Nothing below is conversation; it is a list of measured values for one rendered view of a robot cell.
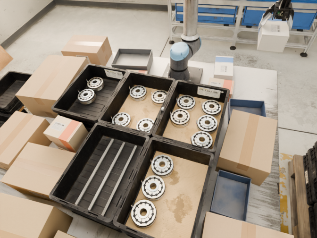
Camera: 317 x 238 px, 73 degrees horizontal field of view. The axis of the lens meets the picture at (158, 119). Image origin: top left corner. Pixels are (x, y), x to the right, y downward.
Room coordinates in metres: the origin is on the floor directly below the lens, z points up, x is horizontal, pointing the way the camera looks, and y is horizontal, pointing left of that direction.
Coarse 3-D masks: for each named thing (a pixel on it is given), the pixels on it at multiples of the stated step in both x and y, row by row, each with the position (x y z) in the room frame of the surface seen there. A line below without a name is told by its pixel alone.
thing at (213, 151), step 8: (176, 80) 0.90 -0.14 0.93; (216, 88) 0.79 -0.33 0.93; (224, 88) 0.78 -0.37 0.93; (224, 104) 0.67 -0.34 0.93; (224, 112) 0.62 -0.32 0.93; (160, 120) 0.63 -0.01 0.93; (152, 136) 0.56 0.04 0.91; (160, 136) 0.54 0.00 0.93; (216, 136) 0.50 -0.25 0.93; (184, 144) 0.48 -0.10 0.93; (192, 144) 0.47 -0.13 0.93; (216, 144) 0.46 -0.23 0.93
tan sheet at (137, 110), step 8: (128, 96) 0.93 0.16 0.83; (128, 104) 0.86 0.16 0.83; (136, 104) 0.85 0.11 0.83; (144, 104) 0.84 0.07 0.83; (152, 104) 0.83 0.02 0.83; (120, 112) 0.81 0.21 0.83; (128, 112) 0.80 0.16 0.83; (136, 112) 0.79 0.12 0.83; (144, 112) 0.78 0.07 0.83; (152, 112) 0.77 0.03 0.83
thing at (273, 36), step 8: (272, 24) 0.97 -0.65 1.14; (280, 24) 0.96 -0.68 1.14; (264, 32) 0.91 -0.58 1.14; (272, 32) 0.90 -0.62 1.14; (280, 32) 0.89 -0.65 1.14; (288, 32) 0.88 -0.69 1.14; (264, 40) 0.89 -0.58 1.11; (272, 40) 0.88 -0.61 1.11; (280, 40) 0.86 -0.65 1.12; (264, 48) 0.89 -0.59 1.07; (272, 48) 0.87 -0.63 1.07; (280, 48) 0.86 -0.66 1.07
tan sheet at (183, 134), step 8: (176, 104) 0.81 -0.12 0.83; (200, 104) 0.78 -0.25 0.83; (192, 112) 0.73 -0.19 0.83; (200, 112) 0.72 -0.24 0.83; (192, 120) 0.68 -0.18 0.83; (168, 128) 0.65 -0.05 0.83; (176, 128) 0.64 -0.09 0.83; (184, 128) 0.63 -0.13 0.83; (192, 128) 0.62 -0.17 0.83; (168, 136) 0.60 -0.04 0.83; (176, 136) 0.59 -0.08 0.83; (184, 136) 0.58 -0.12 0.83
